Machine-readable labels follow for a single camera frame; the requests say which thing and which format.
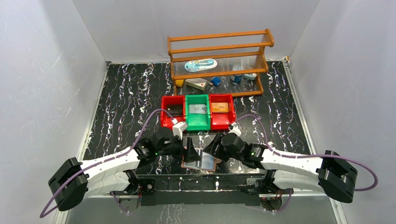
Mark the red bin with orange card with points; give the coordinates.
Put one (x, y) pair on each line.
(221, 121)

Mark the pink leather card holder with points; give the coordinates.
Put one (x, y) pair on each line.
(206, 163)

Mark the blue small object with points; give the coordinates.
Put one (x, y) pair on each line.
(215, 81)

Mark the blue cup on shelf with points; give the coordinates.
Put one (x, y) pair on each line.
(237, 79)

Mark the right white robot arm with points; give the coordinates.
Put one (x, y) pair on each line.
(329, 174)

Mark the yellow small object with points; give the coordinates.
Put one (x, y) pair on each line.
(179, 83)

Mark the grey credit card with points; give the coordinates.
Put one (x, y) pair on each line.
(198, 109)

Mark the black base frame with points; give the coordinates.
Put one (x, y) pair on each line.
(190, 189)

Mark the green plastic bin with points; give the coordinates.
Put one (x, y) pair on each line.
(197, 122)

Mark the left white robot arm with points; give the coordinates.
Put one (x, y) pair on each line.
(77, 180)

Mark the orange credit card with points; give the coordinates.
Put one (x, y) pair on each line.
(220, 107)

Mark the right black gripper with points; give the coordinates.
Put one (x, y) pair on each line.
(210, 148)

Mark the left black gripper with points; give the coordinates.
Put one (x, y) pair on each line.
(184, 150)

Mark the red bin with dark card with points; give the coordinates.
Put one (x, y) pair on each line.
(166, 120)

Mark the blue white oval package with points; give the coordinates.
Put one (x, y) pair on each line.
(200, 65)

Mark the dark credit card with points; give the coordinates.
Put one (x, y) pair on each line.
(175, 110)

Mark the teal white tube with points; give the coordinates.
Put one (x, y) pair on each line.
(250, 76)

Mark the wooden shelf rack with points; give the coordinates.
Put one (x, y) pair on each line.
(230, 60)

